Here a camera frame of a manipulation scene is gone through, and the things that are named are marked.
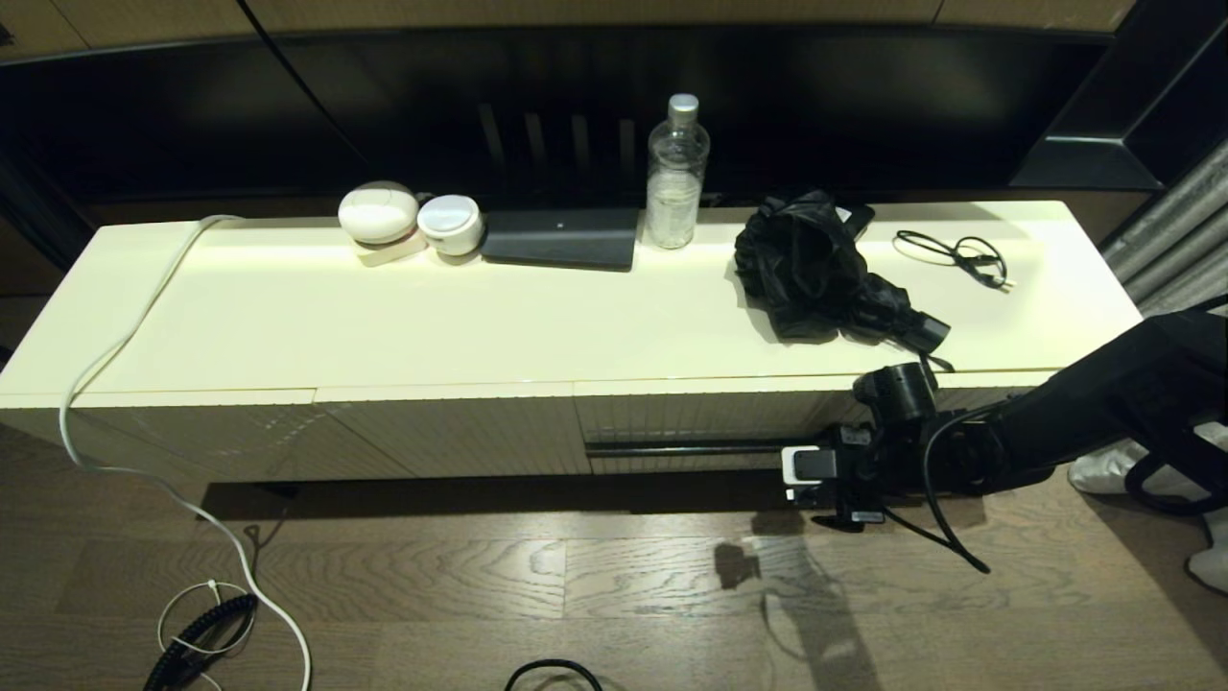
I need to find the cream ribbed drawer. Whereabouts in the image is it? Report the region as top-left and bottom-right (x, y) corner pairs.
(574, 372), (1047, 478)

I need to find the black umbrella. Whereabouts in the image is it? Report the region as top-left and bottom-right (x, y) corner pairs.
(734, 189), (953, 372)

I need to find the cream low cabinet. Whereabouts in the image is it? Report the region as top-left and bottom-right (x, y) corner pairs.
(0, 198), (1147, 486)

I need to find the clear plastic water bottle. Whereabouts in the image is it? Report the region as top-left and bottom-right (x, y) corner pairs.
(645, 93), (711, 250)

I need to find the plain cream cabinet door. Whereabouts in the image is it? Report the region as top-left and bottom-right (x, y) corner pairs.
(315, 384), (591, 479)

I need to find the black television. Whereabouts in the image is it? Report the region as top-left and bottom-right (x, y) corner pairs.
(0, 27), (1138, 226)

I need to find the grey curtain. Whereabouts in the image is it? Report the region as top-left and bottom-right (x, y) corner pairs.
(1067, 139), (1228, 596)

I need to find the black flat set-top box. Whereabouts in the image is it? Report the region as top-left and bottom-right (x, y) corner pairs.
(481, 208), (640, 273)

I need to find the white round device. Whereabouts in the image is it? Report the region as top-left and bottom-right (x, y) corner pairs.
(416, 195), (484, 256)

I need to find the beige device base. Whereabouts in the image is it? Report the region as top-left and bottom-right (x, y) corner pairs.
(351, 228), (429, 268)

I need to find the white oval device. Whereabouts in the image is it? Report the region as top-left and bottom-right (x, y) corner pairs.
(338, 181), (420, 245)

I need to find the scratched cream cabinet door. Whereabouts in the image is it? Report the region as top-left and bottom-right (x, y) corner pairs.
(72, 389), (413, 484)

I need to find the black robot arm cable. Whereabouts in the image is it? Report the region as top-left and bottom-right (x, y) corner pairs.
(883, 403), (994, 575)

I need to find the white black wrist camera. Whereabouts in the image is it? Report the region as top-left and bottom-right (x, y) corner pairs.
(781, 444), (841, 504)

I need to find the thin black looped cable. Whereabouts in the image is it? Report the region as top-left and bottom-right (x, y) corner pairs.
(892, 229), (1015, 292)

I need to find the black arched floor cable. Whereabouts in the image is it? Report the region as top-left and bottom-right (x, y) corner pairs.
(504, 658), (605, 691)

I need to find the black wall shelf frame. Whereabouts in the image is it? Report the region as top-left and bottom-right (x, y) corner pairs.
(1007, 0), (1228, 193)

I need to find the thin white cable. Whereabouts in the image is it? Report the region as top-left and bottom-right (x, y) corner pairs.
(156, 581), (258, 691)

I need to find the black coiled cable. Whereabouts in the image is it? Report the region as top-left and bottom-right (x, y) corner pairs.
(144, 593), (260, 691)

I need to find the thick white power cable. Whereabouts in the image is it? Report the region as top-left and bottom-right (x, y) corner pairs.
(60, 215), (314, 691)

